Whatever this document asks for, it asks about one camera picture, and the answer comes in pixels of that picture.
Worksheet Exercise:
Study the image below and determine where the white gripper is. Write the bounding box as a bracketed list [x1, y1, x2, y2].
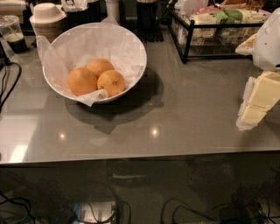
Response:
[236, 8, 280, 131]

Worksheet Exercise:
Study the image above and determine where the orange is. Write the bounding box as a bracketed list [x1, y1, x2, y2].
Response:
[97, 70, 126, 97]
[87, 58, 114, 77]
[67, 67, 97, 95]

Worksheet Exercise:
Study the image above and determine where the white paper bowl liner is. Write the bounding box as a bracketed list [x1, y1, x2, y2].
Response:
[35, 16, 144, 108]

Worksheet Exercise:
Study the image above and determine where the white bowl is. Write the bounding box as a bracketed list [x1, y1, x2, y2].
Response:
[41, 22, 148, 105]

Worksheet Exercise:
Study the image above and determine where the dark cup holder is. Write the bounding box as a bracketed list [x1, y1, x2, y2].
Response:
[136, 0, 164, 42]

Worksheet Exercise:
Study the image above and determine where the white cylinder container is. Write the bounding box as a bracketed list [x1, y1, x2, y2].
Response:
[105, 0, 120, 22]

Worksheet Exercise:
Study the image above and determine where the black container with napkins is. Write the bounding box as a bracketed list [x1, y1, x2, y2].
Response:
[60, 0, 101, 26]

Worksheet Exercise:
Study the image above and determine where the plastic cup with dark drink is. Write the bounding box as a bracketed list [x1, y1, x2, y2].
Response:
[0, 15, 28, 53]

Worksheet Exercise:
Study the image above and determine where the black wire basket organizer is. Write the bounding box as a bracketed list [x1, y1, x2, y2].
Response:
[168, 9, 270, 63]

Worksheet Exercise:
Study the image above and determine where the black cable on table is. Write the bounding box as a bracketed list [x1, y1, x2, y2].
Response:
[0, 56, 23, 110]

